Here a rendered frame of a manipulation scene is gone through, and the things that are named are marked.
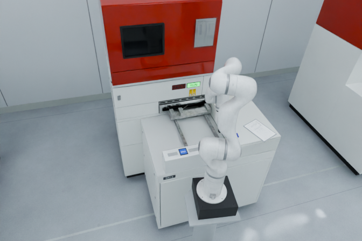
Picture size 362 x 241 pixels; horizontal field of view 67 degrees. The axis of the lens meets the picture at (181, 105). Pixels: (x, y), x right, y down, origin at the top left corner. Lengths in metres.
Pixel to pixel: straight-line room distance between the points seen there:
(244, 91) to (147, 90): 1.10
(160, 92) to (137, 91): 0.19
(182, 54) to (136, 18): 0.44
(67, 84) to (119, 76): 1.91
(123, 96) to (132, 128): 0.37
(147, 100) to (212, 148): 0.97
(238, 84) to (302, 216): 1.98
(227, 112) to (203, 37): 0.85
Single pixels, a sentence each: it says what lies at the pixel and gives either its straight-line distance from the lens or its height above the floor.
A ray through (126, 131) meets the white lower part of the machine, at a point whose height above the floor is 0.70.
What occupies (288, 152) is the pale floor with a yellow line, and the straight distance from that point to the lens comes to 3.51.
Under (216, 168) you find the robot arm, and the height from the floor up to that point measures 1.18.
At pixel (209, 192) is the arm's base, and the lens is 1.72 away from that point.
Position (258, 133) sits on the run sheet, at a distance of 2.15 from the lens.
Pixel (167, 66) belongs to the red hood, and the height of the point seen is 1.33.
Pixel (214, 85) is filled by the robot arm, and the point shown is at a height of 1.68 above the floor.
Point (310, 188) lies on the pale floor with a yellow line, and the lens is 3.26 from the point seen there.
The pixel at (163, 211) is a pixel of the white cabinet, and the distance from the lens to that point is 2.37.
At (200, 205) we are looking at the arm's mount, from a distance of 1.72.
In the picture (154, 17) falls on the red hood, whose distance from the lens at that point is 1.90.
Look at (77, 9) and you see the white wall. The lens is 3.46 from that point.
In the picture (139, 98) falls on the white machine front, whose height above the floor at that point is 1.04.
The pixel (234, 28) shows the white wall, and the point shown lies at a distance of 4.04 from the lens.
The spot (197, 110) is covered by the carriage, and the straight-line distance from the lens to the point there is 2.39.
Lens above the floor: 2.39
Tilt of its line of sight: 38 degrees down
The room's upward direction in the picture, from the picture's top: 3 degrees clockwise
